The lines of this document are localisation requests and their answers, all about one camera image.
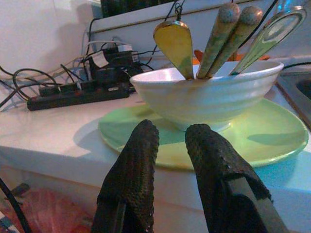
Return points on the white plug adapter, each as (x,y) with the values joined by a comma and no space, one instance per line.
(124,47)

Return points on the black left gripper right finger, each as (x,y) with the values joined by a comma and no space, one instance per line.
(218,174)

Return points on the orange plate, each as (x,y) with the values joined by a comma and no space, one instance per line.
(263,57)

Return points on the orange bowl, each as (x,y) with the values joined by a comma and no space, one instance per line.
(198,57)

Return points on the black power strip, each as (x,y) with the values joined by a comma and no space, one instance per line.
(73,100)

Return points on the red plastic bag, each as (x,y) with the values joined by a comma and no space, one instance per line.
(48,211)

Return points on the black power adapter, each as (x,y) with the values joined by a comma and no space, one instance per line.
(105,74)

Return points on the metal spoon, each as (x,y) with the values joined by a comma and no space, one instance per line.
(173,43)

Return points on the stainless steel sink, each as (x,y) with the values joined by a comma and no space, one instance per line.
(298,87)

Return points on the white ribbed ceramic bowl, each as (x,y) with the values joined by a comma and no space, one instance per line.
(206,97)

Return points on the light green plate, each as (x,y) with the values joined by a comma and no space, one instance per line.
(279,116)

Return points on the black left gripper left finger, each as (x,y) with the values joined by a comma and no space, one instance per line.
(131,174)

